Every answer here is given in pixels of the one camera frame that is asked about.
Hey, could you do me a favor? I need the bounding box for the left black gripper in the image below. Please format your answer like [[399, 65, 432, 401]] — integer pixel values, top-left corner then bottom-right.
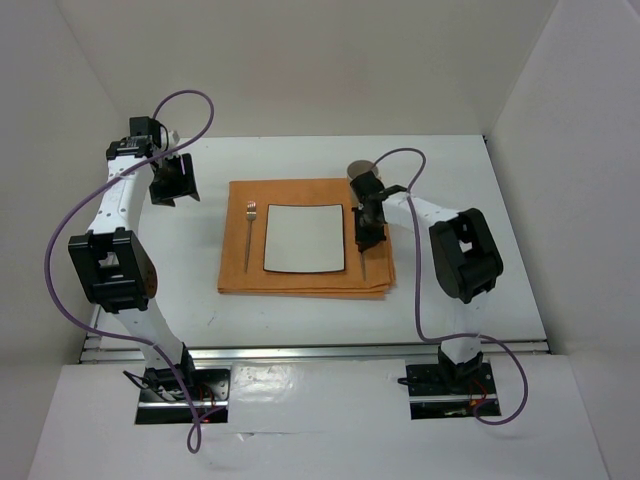
[[148, 153, 199, 208]]

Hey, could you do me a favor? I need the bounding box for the silver knife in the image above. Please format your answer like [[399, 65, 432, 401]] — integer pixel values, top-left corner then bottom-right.
[[359, 251, 367, 281]]

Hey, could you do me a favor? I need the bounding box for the orange cloth napkin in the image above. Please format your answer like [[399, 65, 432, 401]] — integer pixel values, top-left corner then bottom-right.
[[217, 177, 396, 299]]

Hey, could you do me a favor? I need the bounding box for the beige paper cup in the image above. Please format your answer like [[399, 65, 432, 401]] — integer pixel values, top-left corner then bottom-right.
[[346, 160, 380, 182]]

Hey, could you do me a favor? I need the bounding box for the white square plate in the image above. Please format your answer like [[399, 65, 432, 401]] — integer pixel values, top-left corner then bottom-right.
[[263, 204, 346, 274]]

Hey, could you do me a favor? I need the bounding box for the silver fork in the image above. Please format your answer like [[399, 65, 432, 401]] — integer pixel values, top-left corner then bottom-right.
[[244, 201, 257, 273]]

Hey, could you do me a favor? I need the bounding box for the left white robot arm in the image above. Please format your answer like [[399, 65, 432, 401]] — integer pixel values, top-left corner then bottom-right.
[[68, 116, 199, 399]]

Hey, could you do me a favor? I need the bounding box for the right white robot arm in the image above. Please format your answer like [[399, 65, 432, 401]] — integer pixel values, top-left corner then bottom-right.
[[350, 171, 504, 392]]

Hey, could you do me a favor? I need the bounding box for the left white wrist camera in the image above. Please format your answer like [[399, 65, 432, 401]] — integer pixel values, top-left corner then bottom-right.
[[160, 127, 180, 150]]

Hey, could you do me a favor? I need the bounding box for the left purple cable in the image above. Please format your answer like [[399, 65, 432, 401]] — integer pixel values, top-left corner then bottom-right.
[[42, 89, 216, 454]]

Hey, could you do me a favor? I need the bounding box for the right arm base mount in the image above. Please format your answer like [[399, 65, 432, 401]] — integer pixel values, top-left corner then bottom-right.
[[397, 362, 501, 420]]

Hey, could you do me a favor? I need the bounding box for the aluminium rail frame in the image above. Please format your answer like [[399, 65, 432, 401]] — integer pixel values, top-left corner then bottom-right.
[[78, 309, 551, 366]]

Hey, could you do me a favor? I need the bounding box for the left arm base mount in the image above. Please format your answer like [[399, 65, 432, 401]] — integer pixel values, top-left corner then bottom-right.
[[123, 367, 231, 425]]

